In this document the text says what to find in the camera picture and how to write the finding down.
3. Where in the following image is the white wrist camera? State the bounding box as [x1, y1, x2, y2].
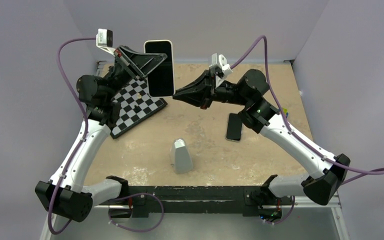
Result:
[95, 28, 115, 54]
[209, 53, 233, 88]

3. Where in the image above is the black smartphone on table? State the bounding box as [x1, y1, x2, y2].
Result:
[225, 113, 243, 142]

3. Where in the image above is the grey tapered block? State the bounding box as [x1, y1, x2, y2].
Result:
[170, 138, 194, 175]

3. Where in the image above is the white phone case with phone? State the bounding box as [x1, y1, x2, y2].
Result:
[143, 39, 175, 98]

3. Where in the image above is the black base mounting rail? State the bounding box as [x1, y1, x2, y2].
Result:
[107, 185, 293, 218]

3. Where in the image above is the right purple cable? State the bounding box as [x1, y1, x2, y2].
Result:
[230, 35, 384, 185]

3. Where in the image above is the colourful toy car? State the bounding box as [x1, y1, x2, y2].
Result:
[282, 108, 289, 118]

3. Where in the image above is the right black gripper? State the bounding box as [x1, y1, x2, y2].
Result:
[172, 68, 247, 109]

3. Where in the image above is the black white chessboard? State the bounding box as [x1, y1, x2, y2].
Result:
[110, 80, 168, 139]

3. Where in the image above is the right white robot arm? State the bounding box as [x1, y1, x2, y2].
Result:
[173, 69, 351, 206]

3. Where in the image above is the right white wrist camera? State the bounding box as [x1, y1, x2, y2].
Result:
[209, 53, 233, 88]

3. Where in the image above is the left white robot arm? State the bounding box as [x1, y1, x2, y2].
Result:
[35, 45, 167, 222]

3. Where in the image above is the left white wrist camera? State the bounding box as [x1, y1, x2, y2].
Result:
[95, 28, 115, 54]

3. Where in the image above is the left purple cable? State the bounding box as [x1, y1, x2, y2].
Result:
[47, 37, 97, 235]

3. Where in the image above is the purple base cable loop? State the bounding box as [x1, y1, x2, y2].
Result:
[108, 193, 165, 233]

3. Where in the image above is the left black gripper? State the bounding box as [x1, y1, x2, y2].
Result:
[104, 46, 169, 102]

